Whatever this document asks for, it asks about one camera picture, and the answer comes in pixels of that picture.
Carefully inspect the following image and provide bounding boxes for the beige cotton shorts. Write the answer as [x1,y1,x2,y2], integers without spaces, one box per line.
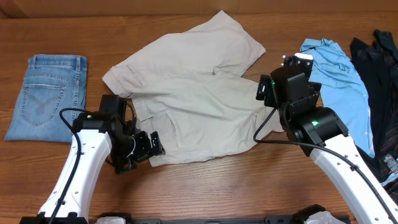
[103,12,282,167]

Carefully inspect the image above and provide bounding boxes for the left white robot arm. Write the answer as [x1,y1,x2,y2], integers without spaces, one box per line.
[21,110,165,223]

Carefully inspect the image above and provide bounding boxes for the light blue shirt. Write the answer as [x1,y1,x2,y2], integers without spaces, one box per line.
[300,39,375,158]

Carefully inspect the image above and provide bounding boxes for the black aluminium frame rail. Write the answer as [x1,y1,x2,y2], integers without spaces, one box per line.
[93,203,352,224]

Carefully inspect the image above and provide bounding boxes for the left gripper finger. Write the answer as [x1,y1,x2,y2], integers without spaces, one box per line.
[149,131,165,157]
[134,131,152,162]

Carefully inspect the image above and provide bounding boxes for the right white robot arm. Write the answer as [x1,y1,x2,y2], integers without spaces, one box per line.
[271,54,397,223]

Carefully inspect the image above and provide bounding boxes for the dark navy garment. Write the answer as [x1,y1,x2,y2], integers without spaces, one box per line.
[350,29,397,202]

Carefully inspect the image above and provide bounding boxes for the folded light blue jeans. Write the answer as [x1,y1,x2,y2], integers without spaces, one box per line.
[4,54,88,142]

